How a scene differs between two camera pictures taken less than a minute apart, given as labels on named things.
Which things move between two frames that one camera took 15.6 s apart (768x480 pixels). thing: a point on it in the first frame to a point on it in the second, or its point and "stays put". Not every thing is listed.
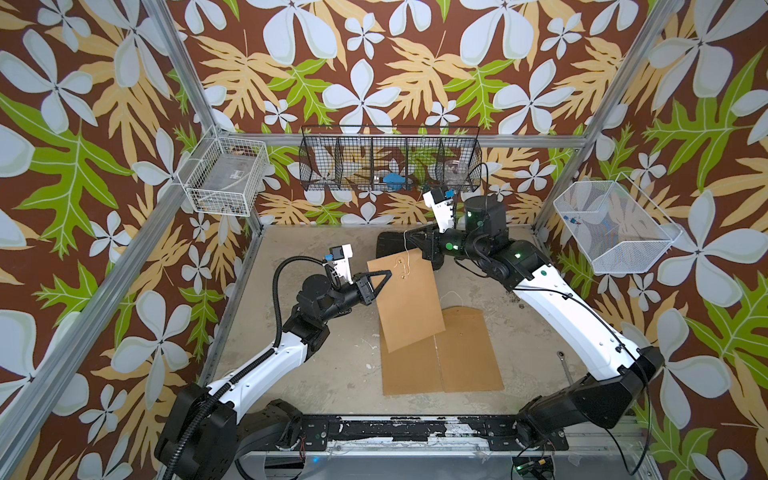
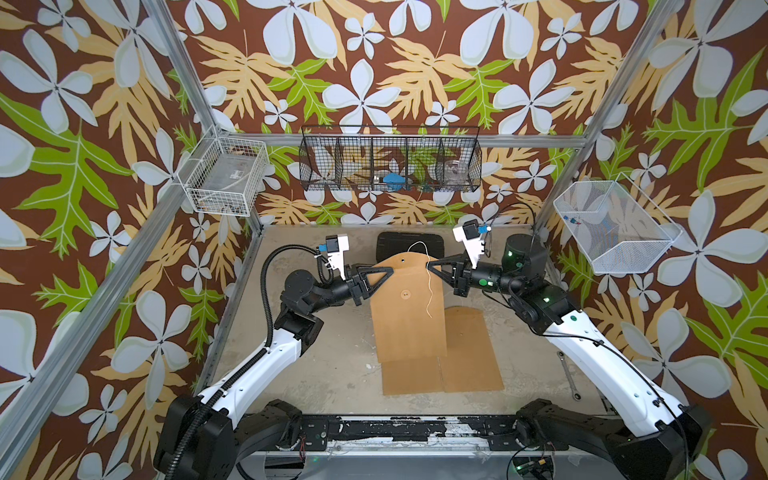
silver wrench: (561, 355) stays put
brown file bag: (466, 356) stays put
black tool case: (391, 242) stays put
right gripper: (434, 240) to (457, 280)
